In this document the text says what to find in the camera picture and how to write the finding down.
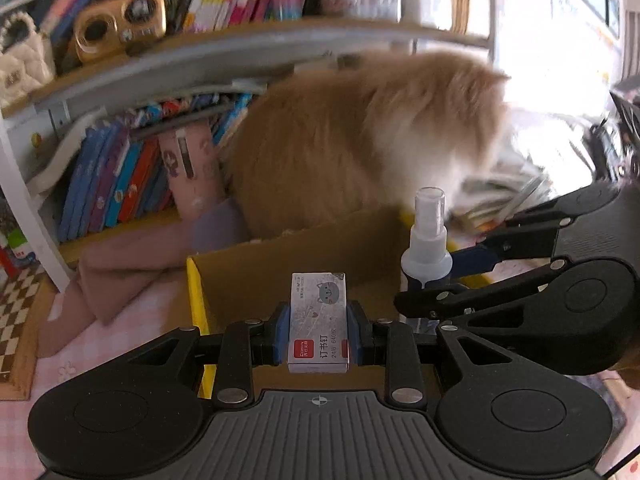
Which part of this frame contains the staple box with cat picture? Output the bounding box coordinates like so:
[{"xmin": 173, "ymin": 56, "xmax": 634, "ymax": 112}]
[{"xmin": 288, "ymin": 273, "xmax": 349, "ymax": 374}]

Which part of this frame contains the white blue spray bottle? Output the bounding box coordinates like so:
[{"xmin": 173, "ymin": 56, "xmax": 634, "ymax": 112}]
[{"xmin": 399, "ymin": 185, "xmax": 454, "ymax": 336}]

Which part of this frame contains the stack of papers magazines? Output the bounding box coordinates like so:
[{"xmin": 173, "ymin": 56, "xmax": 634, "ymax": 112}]
[{"xmin": 451, "ymin": 148, "xmax": 550, "ymax": 232}]

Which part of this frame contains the yellow cardboard box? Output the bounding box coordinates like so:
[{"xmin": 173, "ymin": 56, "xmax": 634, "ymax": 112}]
[{"xmin": 185, "ymin": 204, "xmax": 494, "ymax": 401}]

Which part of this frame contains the orange fluffy cat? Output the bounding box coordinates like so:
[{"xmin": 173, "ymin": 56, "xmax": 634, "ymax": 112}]
[{"xmin": 228, "ymin": 50, "xmax": 508, "ymax": 238}]

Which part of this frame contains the mauve cloth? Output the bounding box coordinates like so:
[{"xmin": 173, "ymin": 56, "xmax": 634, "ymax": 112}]
[{"xmin": 37, "ymin": 221, "xmax": 194, "ymax": 359}]

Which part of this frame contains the pink cylindrical holder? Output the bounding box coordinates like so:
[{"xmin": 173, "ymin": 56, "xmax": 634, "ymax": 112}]
[{"xmin": 158, "ymin": 119, "xmax": 224, "ymax": 220}]

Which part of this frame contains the row of colourful books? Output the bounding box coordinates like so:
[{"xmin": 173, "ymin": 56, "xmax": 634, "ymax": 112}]
[{"xmin": 58, "ymin": 91, "xmax": 253, "ymax": 243}]

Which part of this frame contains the wooden chess board box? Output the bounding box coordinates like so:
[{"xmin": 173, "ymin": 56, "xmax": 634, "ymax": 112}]
[{"xmin": 1, "ymin": 264, "xmax": 53, "ymax": 401}]

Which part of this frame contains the gold retro radio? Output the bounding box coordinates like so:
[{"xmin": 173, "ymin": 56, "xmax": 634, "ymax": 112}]
[{"xmin": 74, "ymin": 0, "xmax": 166, "ymax": 65}]

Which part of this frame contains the white quilted handbag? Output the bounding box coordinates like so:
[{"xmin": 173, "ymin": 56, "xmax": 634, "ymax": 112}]
[{"xmin": 1, "ymin": 12, "xmax": 56, "ymax": 107}]

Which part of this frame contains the white shelf post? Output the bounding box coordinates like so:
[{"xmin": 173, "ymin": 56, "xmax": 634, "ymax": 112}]
[{"xmin": 1, "ymin": 112, "xmax": 73, "ymax": 292}]

